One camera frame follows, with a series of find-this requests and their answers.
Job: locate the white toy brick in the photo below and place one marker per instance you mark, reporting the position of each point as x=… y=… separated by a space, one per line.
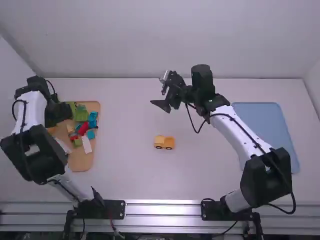
x=86 y=146
x=62 y=145

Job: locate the silver rails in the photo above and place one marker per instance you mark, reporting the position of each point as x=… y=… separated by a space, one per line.
x=162 y=212

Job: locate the teal toy brick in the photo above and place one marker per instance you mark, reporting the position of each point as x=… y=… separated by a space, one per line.
x=78 y=126

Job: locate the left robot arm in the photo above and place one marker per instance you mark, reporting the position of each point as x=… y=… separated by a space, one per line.
x=30 y=110

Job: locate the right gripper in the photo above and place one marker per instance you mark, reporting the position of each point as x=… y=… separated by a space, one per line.
x=180 y=92

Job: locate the blue mat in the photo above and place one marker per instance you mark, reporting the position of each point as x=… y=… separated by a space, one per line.
x=270 y=120

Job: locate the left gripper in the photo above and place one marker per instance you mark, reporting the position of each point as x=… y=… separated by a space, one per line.
x=58 y=112

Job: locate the green toy brick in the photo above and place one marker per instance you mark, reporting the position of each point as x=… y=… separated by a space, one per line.
x=72 y=106
x=81 y=116
x=77 y=143

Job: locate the red toy brick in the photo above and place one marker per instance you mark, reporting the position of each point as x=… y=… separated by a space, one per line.
x=83 y=128
x=73 y=137

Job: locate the tan tray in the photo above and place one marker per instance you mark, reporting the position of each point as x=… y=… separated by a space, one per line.
x=82 y=160

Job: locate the yellow toy car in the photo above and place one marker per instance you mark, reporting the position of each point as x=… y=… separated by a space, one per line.
x=166 y=142

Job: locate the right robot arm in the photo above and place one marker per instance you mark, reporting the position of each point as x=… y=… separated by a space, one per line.
x=240 y=130

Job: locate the blue toy brick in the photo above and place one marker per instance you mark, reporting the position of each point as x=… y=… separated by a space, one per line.
x=94 y=115
x=91 y=134
x=93 y=123

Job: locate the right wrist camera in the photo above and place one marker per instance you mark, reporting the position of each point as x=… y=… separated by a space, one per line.
x=164 y=75

